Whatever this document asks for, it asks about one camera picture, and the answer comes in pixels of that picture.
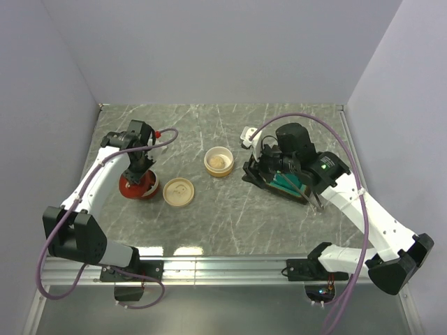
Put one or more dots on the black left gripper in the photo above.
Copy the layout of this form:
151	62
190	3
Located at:
135	176

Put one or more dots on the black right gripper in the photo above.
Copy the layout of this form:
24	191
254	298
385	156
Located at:
253	167

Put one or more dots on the steel serving tongs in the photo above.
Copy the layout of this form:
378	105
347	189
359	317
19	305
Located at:
315	201

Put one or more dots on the red round lid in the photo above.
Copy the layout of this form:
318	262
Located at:
133	191

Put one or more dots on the cream round lid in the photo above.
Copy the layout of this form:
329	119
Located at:
178	192

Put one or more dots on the beige steamed bun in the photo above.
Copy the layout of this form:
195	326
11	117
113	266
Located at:
217	162

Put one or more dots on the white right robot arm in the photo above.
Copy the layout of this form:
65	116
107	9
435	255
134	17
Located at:
391	253

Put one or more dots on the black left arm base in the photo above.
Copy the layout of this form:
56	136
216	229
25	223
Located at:
129	281

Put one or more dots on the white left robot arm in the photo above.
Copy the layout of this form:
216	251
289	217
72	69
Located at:
121	163

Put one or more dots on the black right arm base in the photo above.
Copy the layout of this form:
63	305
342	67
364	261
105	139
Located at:
303	269

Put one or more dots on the teal square ceramic plate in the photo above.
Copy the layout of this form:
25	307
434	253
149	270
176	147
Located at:
277	185

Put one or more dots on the brown steel-lined container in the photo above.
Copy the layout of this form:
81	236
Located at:
152	187

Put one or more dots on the cream round container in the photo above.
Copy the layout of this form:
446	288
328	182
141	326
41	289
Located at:
226	154

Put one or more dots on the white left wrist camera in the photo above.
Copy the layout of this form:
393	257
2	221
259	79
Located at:
159	141

